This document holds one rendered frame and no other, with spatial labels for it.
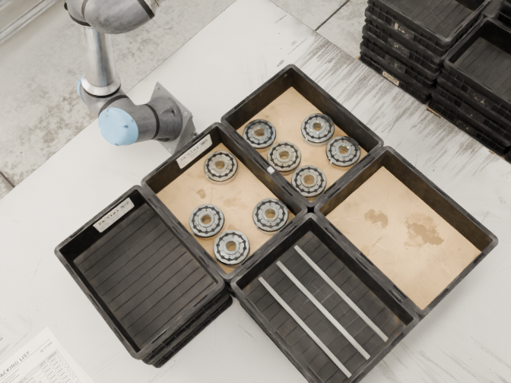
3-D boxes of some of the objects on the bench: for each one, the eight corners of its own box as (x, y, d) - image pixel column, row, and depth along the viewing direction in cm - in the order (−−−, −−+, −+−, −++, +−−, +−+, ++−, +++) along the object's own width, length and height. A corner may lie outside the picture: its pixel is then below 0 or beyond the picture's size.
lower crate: (81, 272, 172) (66, 261, 161) (157, 211, 179) (147, 197, 168) (157, 371, 158) (147, 367, 147) (236, 302, 164) (231, 292, 153)
